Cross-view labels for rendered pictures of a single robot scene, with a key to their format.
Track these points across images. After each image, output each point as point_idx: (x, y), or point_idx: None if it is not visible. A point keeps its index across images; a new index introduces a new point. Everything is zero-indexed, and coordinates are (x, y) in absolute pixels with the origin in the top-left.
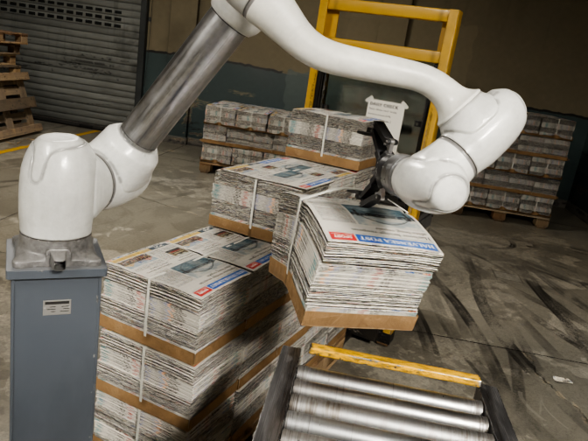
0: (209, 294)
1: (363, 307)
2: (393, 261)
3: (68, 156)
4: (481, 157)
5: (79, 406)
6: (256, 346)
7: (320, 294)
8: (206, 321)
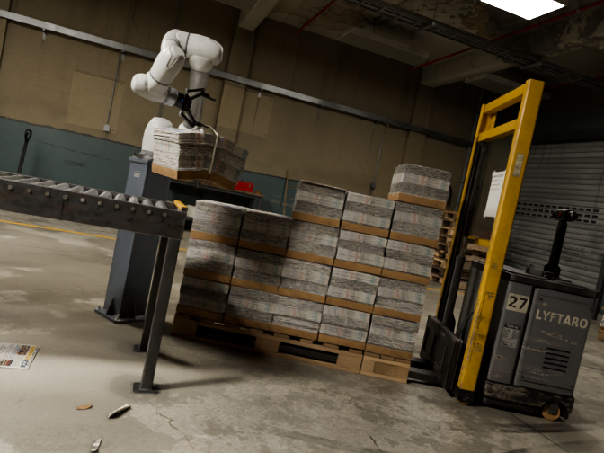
0: (202, 201)
1: (164, 164)
2: (167, 137)
3: (153, 120)
4: (152, 70)
5: None
6: (250, 265)
7: (155, 155)
8: (199, 215)
